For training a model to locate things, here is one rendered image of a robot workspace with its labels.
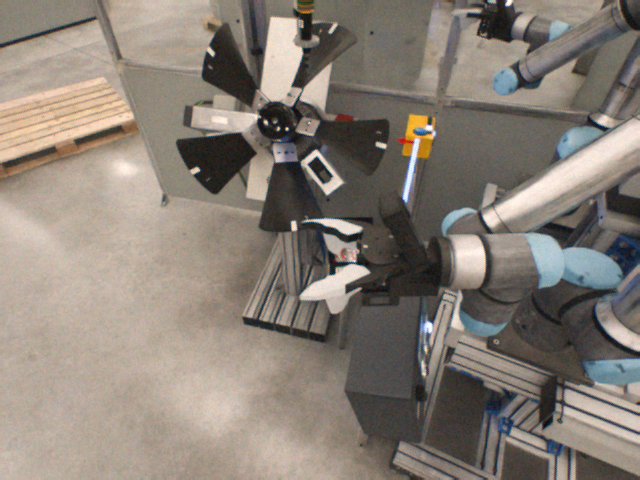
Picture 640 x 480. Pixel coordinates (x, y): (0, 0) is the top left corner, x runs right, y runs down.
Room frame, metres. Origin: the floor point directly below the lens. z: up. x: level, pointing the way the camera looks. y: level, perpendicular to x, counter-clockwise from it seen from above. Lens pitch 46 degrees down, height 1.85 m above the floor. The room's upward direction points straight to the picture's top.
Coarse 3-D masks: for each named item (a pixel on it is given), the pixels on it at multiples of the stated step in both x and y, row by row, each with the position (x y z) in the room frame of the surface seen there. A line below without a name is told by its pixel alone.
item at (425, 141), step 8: (416, 120) 1.37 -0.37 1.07; (424, 120) 1.37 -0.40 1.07; (432, 120) 1.36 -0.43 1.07; (408, 128) 1.31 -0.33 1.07; (432, 128) 1.31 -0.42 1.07; (408, 136) 1.26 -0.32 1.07; (416, 136) 1.25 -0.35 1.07; (424, 136) 1.25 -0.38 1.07; (432, 136) 1.25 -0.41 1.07; (408, 144) 1.26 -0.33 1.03; (424, 144) 1.24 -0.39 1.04; (408, 152) 1.26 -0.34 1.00; (416, 152) 1.25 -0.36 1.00; (424, 152) 1.24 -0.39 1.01
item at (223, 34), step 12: (228, 24) 1.32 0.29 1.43; (216, 36) 1.33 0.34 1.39; (228, 36) 1.30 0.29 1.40; (216, 48) 1.32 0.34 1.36; (228, 48) 1.29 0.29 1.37; (204, 60) 1.34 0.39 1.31; (216, 60) 1.31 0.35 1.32; (228, 60) 1.28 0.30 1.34; (240, 60) 1.25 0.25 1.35; (204, 72) 1.34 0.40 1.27; (216, 72) 1.31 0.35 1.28; (228, 72) 1.28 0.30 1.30; (240, 72) 1.25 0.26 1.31; (216, 84) 1.32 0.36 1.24; (228, 84) 1.28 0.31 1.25; (240, 84) 1.25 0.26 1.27; (252, 84) 1.21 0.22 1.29; (240, 96) 1.26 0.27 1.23; (252, 96) 1.22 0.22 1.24
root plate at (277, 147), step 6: (276, 144) 1.09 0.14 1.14; (282, 144) 1.10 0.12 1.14; (288, 144) 1.12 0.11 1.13; (294, 144) 1.13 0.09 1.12; (276, 150) 1.08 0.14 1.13; (282, 150) 1.09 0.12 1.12; (288, 150) 1.10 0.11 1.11; (294, 150) 1.11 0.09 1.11; (276, 156) 1.06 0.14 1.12; (282, 156) 1.07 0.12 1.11; (288, 156) 1.08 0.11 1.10; (294, 156) 1.10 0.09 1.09
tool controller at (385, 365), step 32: (384, 320) 0.38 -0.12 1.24; (416, 320) 0.37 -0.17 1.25; (352, 352) 0.32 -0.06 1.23; (384, 352) 0.31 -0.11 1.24; (416, 352) 0.31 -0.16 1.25; (352, 384) 0.26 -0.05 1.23; (384, 384) 0.26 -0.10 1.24; (416, 384) 0.27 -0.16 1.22; (384, 416) 0.24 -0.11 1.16; (416, 416) 0.23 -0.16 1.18
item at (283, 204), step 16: (272, 176) 1.01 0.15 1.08; (288, 176) 1.03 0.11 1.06; (304, 176) 1.06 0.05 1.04; (272, 192) 0.97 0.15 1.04; (288, 192) 0.99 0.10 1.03; (304, 192) 1.01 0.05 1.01; (272, 208) 0.94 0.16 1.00; (288, 208) 0.95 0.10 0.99; (304, 208) 0.97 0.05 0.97; (272, 224) 0.90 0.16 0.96; (288, 224) 0.92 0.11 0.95
